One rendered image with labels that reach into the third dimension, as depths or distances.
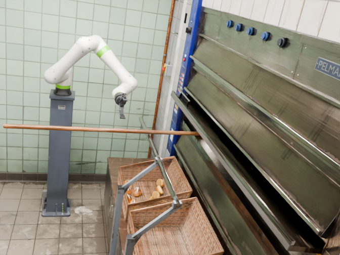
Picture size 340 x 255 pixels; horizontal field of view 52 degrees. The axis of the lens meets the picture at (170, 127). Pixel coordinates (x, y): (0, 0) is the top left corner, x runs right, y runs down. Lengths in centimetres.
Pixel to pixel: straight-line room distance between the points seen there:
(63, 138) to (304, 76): 224
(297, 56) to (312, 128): 35
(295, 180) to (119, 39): 250
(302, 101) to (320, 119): 15
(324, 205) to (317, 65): 55
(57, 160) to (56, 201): 44
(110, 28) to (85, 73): 51
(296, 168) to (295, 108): 26
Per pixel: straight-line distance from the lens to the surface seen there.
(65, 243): 334
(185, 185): 271
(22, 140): 395
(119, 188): 231
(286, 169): 164
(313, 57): 157
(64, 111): 314
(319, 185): 149
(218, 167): 228
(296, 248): 141
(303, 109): 156
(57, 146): 328
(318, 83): 152
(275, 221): 145
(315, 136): 146
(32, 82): 371
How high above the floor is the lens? 219
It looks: 21 degrees down
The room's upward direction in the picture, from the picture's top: 10 degrees clockwise
